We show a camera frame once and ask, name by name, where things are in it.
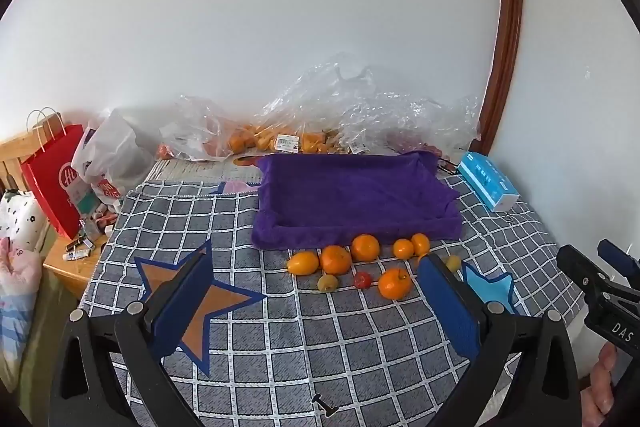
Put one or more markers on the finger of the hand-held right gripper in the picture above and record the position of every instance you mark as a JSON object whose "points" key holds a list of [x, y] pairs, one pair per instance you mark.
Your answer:
{"points": [[582, 278], [620, 259]]}

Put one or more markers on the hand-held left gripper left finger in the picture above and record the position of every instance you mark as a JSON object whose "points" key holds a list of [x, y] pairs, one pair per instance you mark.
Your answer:
{"points": [[185, 302]]}

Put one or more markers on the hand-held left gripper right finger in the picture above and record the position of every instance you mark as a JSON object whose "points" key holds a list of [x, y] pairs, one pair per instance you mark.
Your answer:
{"points": [[445, 302]]}

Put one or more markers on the small yellow-green fruit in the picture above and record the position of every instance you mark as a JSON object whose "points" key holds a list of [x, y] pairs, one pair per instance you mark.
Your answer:
{"points": [[454, 263], [327, 282]]}

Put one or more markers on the orange mandarin with stem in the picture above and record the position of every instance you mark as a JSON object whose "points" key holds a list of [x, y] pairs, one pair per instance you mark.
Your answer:
{"points": [[395, 283]]}

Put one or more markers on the small orange mandarin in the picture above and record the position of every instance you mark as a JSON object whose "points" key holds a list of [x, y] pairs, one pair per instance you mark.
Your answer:
{"points": [[420, 243], [403, 248]]}

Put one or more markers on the small red fruit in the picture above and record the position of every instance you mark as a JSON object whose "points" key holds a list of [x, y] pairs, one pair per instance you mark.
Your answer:
{"points": [[363, 279]]}

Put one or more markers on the oval yellow-orange mandarin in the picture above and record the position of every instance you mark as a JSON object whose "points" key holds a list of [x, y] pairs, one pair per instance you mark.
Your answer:
{"points": [[302, 263]]}

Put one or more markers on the purple towel-lined tray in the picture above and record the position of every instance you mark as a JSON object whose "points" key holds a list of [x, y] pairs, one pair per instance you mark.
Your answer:
{"points": [[350, 197]]}

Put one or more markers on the person's right hand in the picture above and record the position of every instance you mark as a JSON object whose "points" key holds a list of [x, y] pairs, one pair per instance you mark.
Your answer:
{"points": [[599, 392]]}

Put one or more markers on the pile of small cosmetics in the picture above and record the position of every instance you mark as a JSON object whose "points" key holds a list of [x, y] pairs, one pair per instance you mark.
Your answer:
{"points": [[87, 237]]}

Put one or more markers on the wooden nightstand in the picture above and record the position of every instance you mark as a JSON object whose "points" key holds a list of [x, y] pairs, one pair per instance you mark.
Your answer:
{"points": [[70, 274]]}

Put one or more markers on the blue tissue pack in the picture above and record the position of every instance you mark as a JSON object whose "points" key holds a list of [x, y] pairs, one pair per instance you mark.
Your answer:
{"points": [[487, 182]]}

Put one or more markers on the printed cloth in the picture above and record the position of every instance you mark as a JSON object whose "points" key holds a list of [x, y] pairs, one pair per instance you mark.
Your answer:
{"points": [[200, 172]]}

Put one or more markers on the grey checked star blanket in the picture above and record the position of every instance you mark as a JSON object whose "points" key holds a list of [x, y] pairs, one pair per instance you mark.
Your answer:
{"points": [[310, 347]]}

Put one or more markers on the small black dumbbell-shaped part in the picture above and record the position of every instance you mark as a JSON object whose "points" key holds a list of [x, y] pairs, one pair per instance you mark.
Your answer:
{"points": [[325, 407]]}

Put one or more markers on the white plastic bag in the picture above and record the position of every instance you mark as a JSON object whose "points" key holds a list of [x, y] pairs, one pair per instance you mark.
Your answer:
{"points": [[115, 152]]}

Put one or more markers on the pink cloth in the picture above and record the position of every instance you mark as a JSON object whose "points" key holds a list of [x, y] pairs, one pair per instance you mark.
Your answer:
{"points": [[17, 269]]}

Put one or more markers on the clear bag of oranges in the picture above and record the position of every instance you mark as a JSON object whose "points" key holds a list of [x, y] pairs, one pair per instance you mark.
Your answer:
{"points": [[200, 132]]}

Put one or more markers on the red paper bag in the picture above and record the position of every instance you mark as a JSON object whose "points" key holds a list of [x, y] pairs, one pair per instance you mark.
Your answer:
{"points": [[50, 177]]}

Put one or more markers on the white dotted pillow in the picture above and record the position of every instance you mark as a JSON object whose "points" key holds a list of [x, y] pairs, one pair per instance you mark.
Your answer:
{"points": [[20, 217]]}

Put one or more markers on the clear bag of kumquats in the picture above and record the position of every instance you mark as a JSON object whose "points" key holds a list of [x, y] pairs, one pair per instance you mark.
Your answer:
{"points": [[300, 117]]}

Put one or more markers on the wooden headboard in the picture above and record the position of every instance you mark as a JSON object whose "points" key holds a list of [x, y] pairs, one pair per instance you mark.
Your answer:
{"points": [[12, 157]]}

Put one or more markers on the brown wooden door frame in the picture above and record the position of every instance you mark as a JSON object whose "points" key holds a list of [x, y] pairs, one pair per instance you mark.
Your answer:
{"points": [[507, 32]]}

